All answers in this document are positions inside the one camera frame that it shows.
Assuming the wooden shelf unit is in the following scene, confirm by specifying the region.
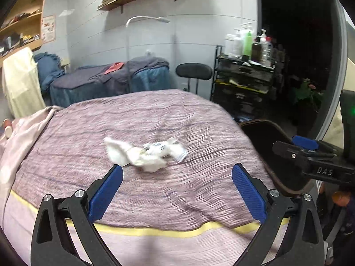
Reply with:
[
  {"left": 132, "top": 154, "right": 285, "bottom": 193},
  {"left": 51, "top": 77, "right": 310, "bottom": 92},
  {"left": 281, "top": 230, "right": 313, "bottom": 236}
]
[{"left": 0, "top": 0, "right": 47, "bottom": 67}]

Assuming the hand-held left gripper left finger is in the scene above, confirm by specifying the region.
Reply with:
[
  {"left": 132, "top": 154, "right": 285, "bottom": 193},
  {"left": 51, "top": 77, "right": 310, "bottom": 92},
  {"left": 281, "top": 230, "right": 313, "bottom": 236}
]
[{"left": 30, "top": 164, "right": 124, "bottom": 266}]

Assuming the dark brown trash bin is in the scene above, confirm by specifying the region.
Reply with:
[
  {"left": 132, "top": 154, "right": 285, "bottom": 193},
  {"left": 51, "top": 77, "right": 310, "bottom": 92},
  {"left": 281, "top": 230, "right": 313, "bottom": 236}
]
[{"left": 239, "top": 119, "right": 318, "bottom": 198}]

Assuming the white tissue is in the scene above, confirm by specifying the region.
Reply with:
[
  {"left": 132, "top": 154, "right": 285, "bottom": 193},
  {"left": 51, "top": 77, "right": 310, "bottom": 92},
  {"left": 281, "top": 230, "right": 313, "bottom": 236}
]
[{"left": 104, "top": 137, "right": 168, "bottom": 174}]

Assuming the translucent white bottle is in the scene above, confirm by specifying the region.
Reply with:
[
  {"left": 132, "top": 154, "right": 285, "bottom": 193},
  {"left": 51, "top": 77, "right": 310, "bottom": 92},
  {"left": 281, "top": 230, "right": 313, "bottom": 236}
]
[{"left": 224, "top": 34, "right": 235, "bottom": 55}]

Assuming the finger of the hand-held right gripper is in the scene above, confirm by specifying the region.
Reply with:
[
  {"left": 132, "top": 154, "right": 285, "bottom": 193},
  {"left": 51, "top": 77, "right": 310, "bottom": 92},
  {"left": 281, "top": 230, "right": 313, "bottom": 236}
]
[
  {"left": 272, "top": 140, "right": 345, "bottom": 169},
  {"left": 292, "top": 135, "right": 343, "bottom": 156}
]

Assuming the wall poster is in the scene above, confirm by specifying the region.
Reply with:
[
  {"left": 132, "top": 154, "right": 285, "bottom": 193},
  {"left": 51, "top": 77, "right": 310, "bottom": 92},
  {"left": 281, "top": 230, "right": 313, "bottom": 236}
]
[{"left": 41, "top": 14, "right": 57, "bottom": 43}]

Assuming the green bottle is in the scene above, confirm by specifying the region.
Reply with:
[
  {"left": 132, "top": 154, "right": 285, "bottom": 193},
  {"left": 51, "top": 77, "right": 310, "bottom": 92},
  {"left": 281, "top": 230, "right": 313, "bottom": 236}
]
[{"left": 242, "top": 30, "right": 254, "bottom": 57}]

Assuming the grey blanket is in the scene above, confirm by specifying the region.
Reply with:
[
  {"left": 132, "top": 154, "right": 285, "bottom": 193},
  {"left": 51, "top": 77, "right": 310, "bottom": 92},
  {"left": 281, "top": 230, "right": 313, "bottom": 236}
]
[{"left": 97, "top": 57, "right": 170, "bottom": 84}]

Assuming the dark brown bottle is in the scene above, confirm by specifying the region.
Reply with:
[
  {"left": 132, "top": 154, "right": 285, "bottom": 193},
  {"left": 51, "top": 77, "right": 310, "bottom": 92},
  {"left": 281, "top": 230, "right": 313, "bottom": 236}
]
[{"left": 251, "top": 36, "right": 262, "bottom": 63}]

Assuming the pile of blue towels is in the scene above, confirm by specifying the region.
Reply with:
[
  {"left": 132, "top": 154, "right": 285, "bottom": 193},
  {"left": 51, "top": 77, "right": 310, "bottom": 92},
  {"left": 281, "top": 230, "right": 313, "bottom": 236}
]
[{"left": 33, "top": 53, "right": 67, "bottom": 92}]

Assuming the black trolley rack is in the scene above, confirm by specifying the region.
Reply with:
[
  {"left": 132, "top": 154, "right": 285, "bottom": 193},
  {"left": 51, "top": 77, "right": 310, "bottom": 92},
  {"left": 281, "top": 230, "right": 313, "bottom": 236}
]
[{"left": 210, "top": 45, "right": 286, "bottom": 122}]

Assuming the black stool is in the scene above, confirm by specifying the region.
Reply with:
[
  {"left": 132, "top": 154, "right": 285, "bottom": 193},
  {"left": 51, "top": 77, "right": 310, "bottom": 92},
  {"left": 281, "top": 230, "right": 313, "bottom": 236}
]
[{"left": 176, "top": 63, "right": 213, "bottom": 95}]

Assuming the plant with pink flowers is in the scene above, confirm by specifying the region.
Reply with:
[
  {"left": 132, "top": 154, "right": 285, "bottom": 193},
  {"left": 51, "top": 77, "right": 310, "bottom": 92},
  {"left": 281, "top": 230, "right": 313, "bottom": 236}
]
[{"left": 292, "top": 78, "right": 323, "bottom": 111}]

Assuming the person's dark clothing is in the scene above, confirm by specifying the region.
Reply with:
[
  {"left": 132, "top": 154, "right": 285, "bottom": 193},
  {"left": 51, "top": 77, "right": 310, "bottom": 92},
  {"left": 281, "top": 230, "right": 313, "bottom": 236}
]
[{"left": 316, "top": 183, "right": 355, "bottom": 266}]

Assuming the white floor lamp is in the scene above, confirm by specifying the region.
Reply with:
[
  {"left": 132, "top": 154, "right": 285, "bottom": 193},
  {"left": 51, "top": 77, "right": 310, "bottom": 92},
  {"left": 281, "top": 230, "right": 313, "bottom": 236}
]
[{"left": 126, "top": 16, "right": 171, "bottom": 93}]

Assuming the person's right hand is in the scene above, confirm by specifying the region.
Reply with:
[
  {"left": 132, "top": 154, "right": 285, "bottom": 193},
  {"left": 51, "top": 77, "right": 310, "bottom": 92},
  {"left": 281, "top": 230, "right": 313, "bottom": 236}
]
[{"left": 332, "top": 191, "right": 350, "bottom": 207}]

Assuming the massage bed blue cover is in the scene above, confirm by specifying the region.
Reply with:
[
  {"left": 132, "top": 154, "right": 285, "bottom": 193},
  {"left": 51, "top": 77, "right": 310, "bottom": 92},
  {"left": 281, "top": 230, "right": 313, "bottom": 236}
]
[{"left": 49, "top": 57, "right": 171, "bottom": 108}]

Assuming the purple bedspread yellow stripe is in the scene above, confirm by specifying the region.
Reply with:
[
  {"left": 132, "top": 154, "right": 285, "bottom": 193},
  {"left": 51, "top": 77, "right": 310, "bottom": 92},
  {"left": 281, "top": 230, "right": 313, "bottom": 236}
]
[{"left": 0, "top": 89, "right": 294, "bottom": 266}]

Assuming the clear pump bottle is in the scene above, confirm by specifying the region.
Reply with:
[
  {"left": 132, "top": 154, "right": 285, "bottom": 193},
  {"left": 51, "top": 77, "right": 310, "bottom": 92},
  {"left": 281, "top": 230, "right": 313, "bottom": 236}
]
[{"left": 259, "top": 29, "right": 274, "bottom": 67}]

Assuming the white printed plastic wrapper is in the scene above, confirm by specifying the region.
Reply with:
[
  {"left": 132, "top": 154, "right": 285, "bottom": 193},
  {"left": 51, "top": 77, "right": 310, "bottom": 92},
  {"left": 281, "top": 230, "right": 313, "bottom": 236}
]
[{"left": 142, "top": 138, "right": 187, "bottom": 162}]

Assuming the white pump bottle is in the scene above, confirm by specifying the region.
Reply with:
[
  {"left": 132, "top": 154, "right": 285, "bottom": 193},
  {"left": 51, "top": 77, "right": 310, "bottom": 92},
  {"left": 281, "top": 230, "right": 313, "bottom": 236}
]
[{"left": 232, "top": 28, "right": 245, "bottom": 57}]

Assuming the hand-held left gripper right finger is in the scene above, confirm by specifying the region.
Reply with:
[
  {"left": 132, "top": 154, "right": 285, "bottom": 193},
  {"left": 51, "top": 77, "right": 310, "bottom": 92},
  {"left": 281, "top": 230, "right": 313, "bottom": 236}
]
[{"left": 231, "top": 163, "right": 325, "bottom": 266}]

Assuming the cream hanging cloth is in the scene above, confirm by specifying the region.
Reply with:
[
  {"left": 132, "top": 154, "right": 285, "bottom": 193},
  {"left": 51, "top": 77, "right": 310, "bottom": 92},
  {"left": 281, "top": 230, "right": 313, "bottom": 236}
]
[{"left": 2, "top": 47, "right": 46, "bottom": 118}]

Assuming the pink blanket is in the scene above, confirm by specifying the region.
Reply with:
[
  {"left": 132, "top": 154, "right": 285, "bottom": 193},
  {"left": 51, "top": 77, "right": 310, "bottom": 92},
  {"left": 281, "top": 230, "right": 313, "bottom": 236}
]
[{"left": 0, "top": 105, "right": 64, "bottom": 200}]

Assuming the small red white container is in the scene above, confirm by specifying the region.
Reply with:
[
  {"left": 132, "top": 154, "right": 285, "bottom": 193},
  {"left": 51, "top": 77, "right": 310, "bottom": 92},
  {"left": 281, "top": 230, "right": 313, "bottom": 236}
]
[{"left": 2, "top": 119, "right": 14, "bottom": 138}]

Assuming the red cloth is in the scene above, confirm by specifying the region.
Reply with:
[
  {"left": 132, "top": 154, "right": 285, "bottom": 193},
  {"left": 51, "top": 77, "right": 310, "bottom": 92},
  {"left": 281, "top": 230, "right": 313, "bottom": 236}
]
[{"left": 105, "top": 62, "right": 123, "bottom": 75}]

